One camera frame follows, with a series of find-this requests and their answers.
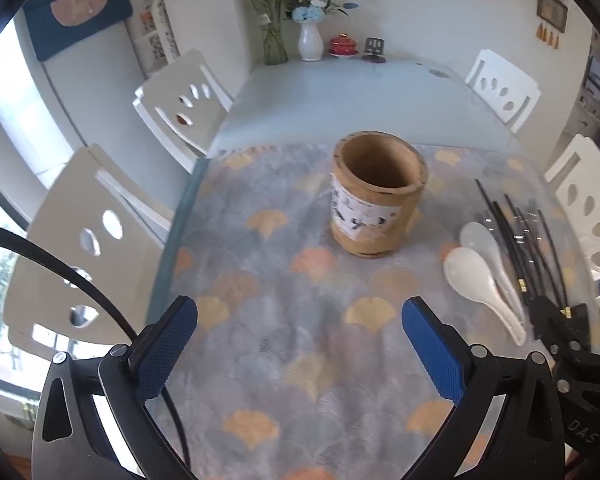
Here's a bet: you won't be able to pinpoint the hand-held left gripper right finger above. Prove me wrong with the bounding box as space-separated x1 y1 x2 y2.
401 296 566 480

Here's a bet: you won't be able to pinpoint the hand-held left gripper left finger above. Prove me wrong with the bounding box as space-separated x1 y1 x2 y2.
32 296 201 480

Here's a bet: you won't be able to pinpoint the white ceramic spoon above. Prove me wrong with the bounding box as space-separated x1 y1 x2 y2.
459 221 523 311
442 247 527 346

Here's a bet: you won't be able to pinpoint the bunch of black chopsticks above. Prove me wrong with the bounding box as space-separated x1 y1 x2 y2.
474 178 571 311

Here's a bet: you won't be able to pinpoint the bamboo utensil holder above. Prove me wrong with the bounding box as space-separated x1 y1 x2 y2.
328 131 429 259

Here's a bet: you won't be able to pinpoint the white dining chair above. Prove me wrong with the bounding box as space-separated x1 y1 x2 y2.
2 144 177 361
132 49 234 173
464 49 541 133
544 134 600 283

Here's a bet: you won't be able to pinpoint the fan patterned tablecloth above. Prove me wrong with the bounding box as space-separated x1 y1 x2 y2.
147 141 600 480

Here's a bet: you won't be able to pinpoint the dark display cabinet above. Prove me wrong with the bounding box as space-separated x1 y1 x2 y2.
574 47 600 138

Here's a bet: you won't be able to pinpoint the orange tassels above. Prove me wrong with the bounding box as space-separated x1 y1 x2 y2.
535 24 562 50

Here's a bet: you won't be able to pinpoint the small framed picture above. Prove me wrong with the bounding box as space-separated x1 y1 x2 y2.
536 0 569 33

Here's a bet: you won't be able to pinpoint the black phone stand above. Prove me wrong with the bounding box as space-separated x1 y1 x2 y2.
362 37 387 63

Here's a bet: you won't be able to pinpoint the white floral rack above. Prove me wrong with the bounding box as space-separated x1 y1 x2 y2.
132 0 182 74

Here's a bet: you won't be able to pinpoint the red lidded bowl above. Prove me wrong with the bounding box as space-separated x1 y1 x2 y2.
328 33 357 58

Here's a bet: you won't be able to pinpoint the glass vase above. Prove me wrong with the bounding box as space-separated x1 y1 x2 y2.
260 15 290 66

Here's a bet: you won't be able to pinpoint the white vase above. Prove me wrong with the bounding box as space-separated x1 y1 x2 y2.
298 21 324 62

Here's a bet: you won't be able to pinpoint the black cable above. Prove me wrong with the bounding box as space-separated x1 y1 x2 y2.
0 222 193 480

